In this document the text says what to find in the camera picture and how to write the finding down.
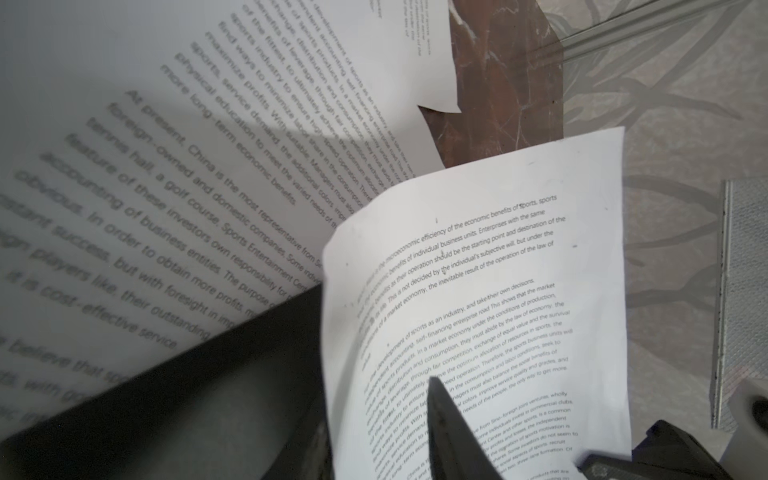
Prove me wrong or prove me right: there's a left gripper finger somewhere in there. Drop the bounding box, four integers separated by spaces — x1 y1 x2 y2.
427 377 502 480

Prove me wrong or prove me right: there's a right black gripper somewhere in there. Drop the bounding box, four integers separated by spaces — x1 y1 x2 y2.
577 420 732 480

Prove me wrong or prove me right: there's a printed paper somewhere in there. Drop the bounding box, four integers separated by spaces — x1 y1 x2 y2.
1 1 442 439
361 0 460 113
321 127 632 479

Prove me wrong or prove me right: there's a black folder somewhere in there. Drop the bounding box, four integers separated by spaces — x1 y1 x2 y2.
1 287 328 479

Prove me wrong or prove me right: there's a printed paper top back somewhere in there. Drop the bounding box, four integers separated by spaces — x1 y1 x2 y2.
361 0 460 113

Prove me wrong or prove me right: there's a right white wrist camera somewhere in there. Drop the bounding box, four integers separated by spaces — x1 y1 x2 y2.
720 379 767 479

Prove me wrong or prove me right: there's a white wire mesh basket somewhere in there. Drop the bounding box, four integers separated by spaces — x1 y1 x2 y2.
710 177 767 433

